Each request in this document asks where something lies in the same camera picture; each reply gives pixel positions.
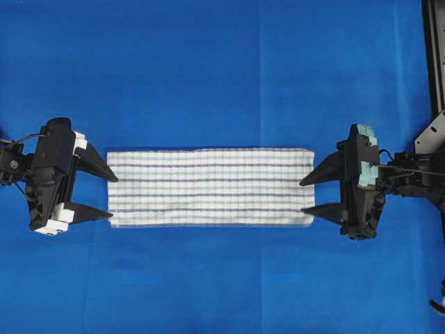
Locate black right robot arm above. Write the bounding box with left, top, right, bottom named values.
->
left=300, top=124, right=444, bottom=240

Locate white blue striped towel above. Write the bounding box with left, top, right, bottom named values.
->
left=107, top=148, right=315, bottom=228

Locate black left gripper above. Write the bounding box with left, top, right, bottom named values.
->
left=27, top=118, right=118, bottom=236

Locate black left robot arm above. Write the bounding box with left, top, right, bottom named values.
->
left=1, top=118, right=118, bottom=236

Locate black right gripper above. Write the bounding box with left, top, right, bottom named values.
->
left=300, top=124, right=385, bottom=240

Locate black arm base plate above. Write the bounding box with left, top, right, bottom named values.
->
left=414, top=111, right=445, bottom=154

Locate blue table mat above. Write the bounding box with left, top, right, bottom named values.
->
left=1, top=1, right=444, bottom=333

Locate black table frame rail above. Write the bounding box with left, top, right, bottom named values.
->
left=421, top=0, right=444, bottom=119

